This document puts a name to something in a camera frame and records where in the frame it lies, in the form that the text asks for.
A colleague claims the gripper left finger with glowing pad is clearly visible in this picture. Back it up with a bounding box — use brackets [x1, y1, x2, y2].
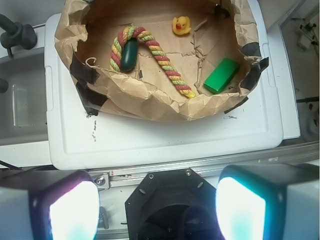
[0, 170, 100, 240]

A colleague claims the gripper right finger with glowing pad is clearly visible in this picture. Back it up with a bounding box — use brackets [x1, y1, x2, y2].
[215, 163, 320, 240]

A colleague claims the yellow rubber duck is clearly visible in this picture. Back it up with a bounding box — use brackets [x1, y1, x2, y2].
[172, 16, 192, 36]

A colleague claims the green rectangular block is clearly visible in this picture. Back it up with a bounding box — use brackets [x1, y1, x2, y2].
[203, 58, 240, 94]

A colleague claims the black clamp knob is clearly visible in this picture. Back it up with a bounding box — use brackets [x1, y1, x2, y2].
[0, 14, 38, 59]

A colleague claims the dark green oval object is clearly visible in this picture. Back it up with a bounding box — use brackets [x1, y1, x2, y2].
[120, 38, 139, 72]

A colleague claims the crumpled brown paper bag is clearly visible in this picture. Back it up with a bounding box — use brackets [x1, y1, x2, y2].
[54, 0, 269, 122]

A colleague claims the aluminium extrusion rail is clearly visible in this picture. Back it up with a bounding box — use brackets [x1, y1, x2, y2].
[88, 141, 320, 191]

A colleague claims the black octagonal mount plate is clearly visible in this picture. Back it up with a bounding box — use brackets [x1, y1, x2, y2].
[125, 174, 224, 240]

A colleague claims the multicolour twisted rope toy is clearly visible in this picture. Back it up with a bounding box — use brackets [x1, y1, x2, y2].
[109, 26, 196, 99]

